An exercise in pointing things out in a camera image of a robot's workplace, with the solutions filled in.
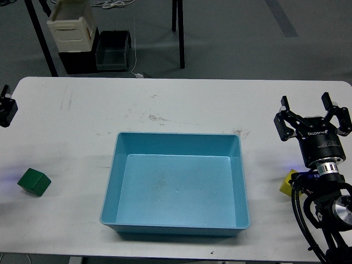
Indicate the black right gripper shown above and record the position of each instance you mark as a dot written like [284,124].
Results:
[317,136]

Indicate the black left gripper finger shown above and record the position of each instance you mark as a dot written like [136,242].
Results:
[8,107]

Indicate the dark grey plastic bin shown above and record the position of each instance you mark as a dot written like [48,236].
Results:
[112,53]

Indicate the yellow wooden block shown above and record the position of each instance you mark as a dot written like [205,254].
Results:
[286,187]

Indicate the blue plastic box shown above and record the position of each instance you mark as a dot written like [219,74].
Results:
[183,184]

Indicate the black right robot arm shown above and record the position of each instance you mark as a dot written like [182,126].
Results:
[320,197]

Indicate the black left table leg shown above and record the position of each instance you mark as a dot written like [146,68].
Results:
[41,38]

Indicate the black right table legs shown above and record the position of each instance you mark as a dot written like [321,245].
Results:
[178,26]

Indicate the green wooden block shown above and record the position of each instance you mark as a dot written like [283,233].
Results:
[34,182]

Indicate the cream plastic crate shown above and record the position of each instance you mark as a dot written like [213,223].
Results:
[72,26]

